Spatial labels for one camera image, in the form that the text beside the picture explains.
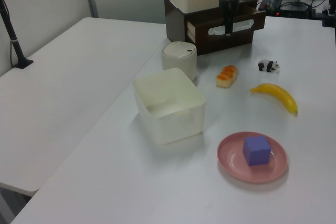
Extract orange glazed toy bread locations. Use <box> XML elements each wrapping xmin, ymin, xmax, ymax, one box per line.
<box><xmin>215</xmin><ymin>65</ymin><xmax>238</xmax><ymax>88</ymax></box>

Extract white rectangular plastic bin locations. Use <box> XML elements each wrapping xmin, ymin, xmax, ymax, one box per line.
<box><xmin>132</xmin><ymin>68</ymin><xmax>207</xmax><ymax>146</ymax></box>

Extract black clamp-on camera stand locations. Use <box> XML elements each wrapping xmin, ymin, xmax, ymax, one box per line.
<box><xmin>0</xmin><ymin>0</ymin><xmax>34</xmax><ymax>69</ymax></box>

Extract pink round plate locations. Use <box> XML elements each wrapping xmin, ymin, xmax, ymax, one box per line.
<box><xmin>216</xmin><ymin>131</ymin><xmax>289</xmax><ymax>184</ymax></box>

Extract toy panda figurine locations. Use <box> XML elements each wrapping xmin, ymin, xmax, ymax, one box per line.
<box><xmin>257</xmin><ymin>59</ymin><xmax>280</xmax><ymax>74</ymax></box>

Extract black desk clamp mount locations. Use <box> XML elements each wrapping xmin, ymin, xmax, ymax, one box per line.
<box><xmin>316</xmin><ymin>0</ymin><xmax>336</xmax><ymax>28</ymax></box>

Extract dark drawer with white handle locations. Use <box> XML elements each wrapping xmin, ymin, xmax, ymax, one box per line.
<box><xmin>186</xmin><ymin>5</ymin><xmax>266</xmax><ymax>46</ymax></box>

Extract yellow toy banana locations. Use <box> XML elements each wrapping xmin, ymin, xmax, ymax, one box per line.
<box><xmin>249</xmin><ymin>83</ymin><xmax>299</xmax><ymax>115</ymax></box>

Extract purple cube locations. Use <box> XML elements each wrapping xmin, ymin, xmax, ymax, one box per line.
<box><xmin>242</xmin><ymin>135</ymin><xmax>271</xmax><ymax>167</ymax></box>

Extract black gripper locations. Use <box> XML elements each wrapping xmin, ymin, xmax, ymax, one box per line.
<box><xmin>219</xmin><ymin>0</ymin><xmax>240</xmax><ymax>37</ymax></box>

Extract cream mini trash can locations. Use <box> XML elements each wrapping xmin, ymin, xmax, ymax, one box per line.
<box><xmin>161</xmin><ymin>41</ymin><xmax>197</xmax><ymax>82</ymax></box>

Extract black electronics box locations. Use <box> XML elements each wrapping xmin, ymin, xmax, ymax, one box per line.
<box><xmin>258</xmin><ymin>0</ymin><xmax>312</xmax><ymax>18</ymax></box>

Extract dark brown wooden cabinet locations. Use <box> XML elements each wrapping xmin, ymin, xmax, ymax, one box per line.
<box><xmin>164</xmin><ymin>0</ymin><xmax>259</xmax><ymax>56</ymax></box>

